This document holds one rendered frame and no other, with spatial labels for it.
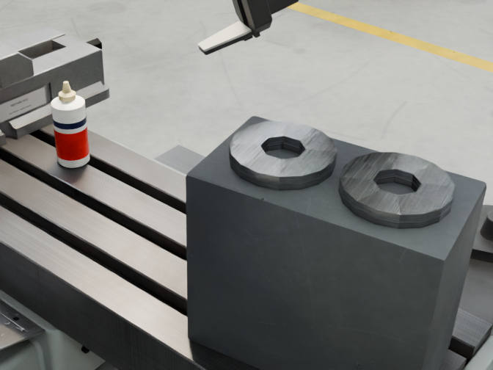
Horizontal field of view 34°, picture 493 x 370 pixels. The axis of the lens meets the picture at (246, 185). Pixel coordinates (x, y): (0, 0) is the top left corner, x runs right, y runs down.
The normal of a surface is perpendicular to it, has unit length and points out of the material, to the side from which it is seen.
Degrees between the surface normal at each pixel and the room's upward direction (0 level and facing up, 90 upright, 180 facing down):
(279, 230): 90
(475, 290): 0
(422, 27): 0
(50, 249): 0
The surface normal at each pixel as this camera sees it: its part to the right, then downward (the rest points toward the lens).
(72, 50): 0.03, -0.83
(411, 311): -0.47, 0.47
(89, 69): 0.76, 0.38
